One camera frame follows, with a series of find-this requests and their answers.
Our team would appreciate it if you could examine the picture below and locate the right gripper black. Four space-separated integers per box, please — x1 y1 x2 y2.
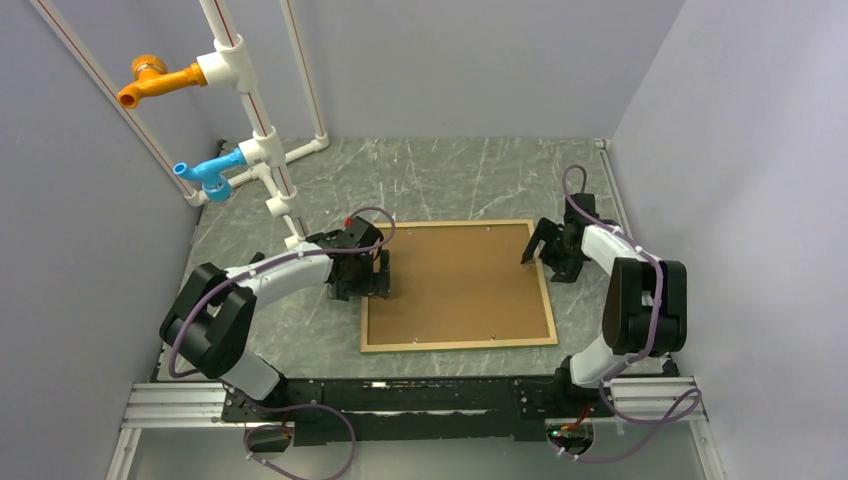
522 217 586 283

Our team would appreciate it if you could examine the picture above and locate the brown backing board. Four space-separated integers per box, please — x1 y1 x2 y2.
360 219 558 353

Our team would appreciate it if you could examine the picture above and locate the wooden picture frame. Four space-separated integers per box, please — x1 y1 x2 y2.
359 219 559 354

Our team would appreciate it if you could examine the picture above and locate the white pvc pipe stand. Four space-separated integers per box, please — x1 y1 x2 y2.
31 1 330 248

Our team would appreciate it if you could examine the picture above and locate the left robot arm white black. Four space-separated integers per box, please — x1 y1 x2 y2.
159 211 396 420

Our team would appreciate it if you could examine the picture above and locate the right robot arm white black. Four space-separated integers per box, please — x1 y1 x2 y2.
519 193 687 416

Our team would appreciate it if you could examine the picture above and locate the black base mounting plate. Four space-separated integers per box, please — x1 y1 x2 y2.
221 370 612 446

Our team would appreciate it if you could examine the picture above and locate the blue plastic faucet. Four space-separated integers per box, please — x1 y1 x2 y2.
172 148 247 203

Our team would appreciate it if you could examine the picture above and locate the orange plastic faucet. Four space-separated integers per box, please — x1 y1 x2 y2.
116 54 208 109

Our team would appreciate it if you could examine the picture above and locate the black handled hammer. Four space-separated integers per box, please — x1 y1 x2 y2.
249 252 266 264

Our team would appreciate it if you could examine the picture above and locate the aluminium rail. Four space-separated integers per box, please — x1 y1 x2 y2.
107 375 726 479

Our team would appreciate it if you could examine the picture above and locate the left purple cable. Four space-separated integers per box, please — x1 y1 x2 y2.
166 206 397 480

